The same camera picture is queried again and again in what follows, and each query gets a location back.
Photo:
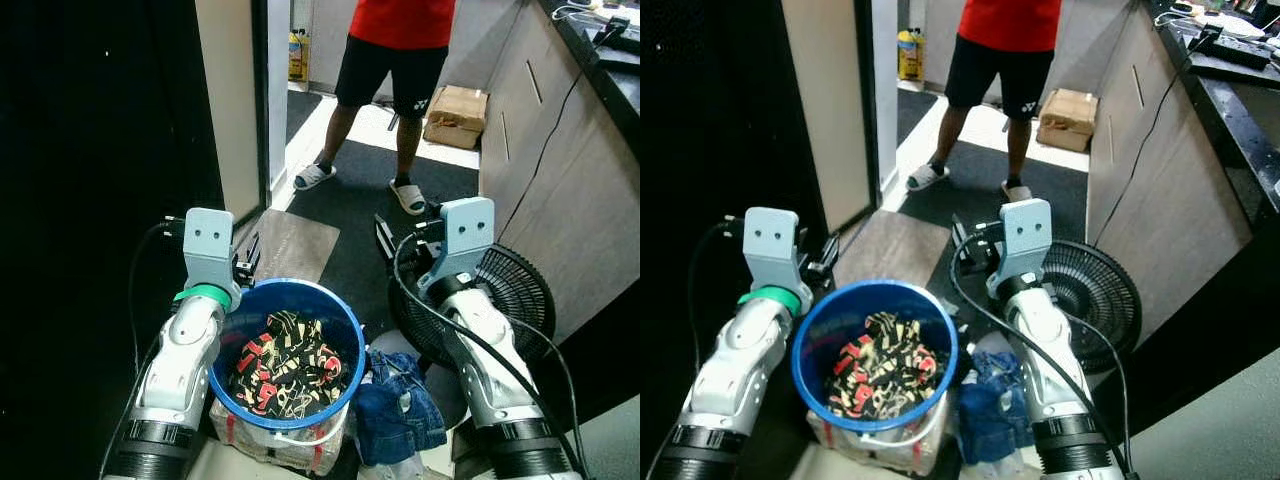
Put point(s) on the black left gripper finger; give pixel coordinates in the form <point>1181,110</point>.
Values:
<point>830,252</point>
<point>253,250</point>

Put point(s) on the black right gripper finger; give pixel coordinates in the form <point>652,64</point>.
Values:
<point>384,240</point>
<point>962,240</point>

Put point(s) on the black red cream patterned garment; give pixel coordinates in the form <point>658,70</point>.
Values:
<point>885,365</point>
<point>290,365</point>

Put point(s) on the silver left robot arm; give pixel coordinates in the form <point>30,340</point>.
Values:
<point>185,360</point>
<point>745,360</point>

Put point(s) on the brown floor mat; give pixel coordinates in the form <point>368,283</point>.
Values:
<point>295,245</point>
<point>895,245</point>

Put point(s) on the blue laundry bucket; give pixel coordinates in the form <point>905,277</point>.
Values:
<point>300,292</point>
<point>870,295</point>

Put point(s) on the black floor fan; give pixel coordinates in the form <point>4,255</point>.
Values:
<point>1095,290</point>
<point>520,290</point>

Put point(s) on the brown cardboard box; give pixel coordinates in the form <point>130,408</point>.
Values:
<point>1068,118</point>
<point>458,115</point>

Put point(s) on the beige door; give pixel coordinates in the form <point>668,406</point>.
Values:
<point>228,100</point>
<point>825,100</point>

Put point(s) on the blue denim jeans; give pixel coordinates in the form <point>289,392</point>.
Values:
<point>990,410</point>
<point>395,410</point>

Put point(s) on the wooden cabinet with black countertop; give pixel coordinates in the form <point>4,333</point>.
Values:
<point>1170,180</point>
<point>570,180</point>

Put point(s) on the clear plastic bag red print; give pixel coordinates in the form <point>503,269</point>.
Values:
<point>240,447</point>
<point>830,447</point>

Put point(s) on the yellow bottle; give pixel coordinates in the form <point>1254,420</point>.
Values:
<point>298,58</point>
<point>909,55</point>

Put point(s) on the person in red shirt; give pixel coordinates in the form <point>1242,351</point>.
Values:
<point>400,40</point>
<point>1005,40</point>

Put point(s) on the black device with plug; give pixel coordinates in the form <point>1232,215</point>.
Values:
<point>618,35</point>
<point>1235,47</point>

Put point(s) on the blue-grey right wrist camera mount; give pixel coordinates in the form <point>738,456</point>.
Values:
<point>1030,240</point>
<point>465,235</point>

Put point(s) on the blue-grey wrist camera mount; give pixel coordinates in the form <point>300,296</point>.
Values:
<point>465,235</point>
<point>1030,240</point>
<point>772,245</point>
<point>208,245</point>

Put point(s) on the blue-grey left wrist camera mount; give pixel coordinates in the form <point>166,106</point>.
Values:
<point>772,245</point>
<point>208,245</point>

